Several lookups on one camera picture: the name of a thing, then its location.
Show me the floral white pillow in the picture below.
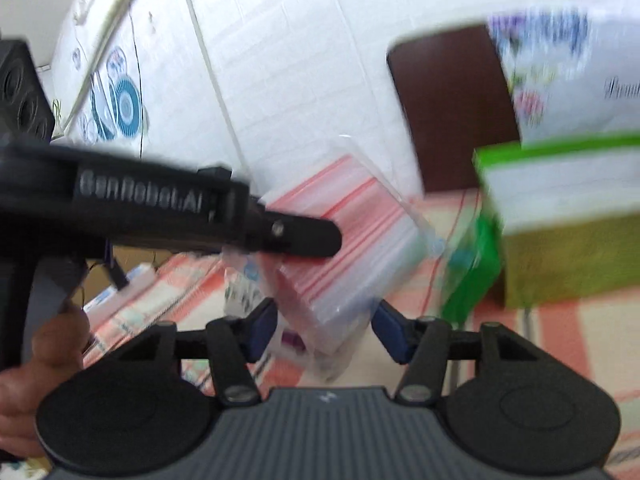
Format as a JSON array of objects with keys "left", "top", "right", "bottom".
[{"left": 487, "top": 5, "right": 640, "bottom": 148}]

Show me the green cardboard box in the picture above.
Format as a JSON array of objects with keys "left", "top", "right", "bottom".
[{"left": 442, "top": 131, "right": 640, "bottom": 327}]

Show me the clear red-striped zip bags pack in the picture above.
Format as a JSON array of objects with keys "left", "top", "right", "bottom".
[{"left": 222, "top": 135, "right": 442, "bottom": 382}]

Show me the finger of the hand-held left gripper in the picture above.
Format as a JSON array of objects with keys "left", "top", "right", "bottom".
[{"left": 250, "top": 199, "right": 344, "bottom": 259}]

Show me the blue plate wall sticker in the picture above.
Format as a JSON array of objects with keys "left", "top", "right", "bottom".
[{"left": 70, "top": 45, "right": 149, "bottom": 143}]

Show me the white blue flat box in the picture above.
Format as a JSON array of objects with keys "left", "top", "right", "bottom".
[{"left": 82, "top": 264, "right": 157, "bottom": 322}]

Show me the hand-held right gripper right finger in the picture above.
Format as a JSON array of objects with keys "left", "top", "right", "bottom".
[{"left": 371, "top": 299, "right": 543, "bottom": 406}]

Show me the white wall cable duct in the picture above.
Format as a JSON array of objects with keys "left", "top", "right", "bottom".
[{"left": 52, "top": 0, "right": 153, "bottom": 137}]

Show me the dark brown chair back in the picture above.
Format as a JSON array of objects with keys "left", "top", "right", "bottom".
[{"left": 386, "top": 24, "right": 524, "bottom": 194}]

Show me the person's left hand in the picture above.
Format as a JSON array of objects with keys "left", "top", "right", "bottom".
[{"left": 0, "top": 304, "right": 92, "bottom": 461}]

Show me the white wall pipe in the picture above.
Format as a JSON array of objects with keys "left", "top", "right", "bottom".
[{"left": 176, "top": 0, "right": 257, "bottom": 188}]

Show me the red plaid blanket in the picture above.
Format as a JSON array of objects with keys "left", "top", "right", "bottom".
[{"left": 82, "top": 187, "right": 640, "bottom": 480}]

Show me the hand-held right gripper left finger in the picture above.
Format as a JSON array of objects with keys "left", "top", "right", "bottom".
[{"left": 107, "top": 297, "right": 280, "bottom": 406}]

